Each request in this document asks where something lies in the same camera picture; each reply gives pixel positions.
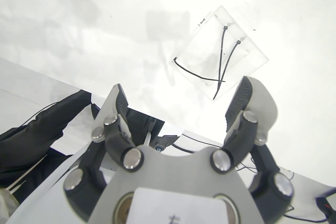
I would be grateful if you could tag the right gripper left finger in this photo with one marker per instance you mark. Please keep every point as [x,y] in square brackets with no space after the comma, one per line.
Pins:
[119,142]

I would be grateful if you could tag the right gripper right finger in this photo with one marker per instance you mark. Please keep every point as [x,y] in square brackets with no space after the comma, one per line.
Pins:
[242,135]

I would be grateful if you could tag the thin black zip tie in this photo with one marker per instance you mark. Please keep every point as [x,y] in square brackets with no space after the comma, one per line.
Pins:
[230,58]
[189,72]
[222,51]

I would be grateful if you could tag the clear plastic plate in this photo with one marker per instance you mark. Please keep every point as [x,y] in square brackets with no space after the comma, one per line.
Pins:
[199,51]

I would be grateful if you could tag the black device with red mark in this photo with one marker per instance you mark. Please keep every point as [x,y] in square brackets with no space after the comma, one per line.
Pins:
[326,205]

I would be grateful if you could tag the black metal frame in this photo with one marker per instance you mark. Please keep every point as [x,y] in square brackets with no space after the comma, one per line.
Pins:
[139,125]

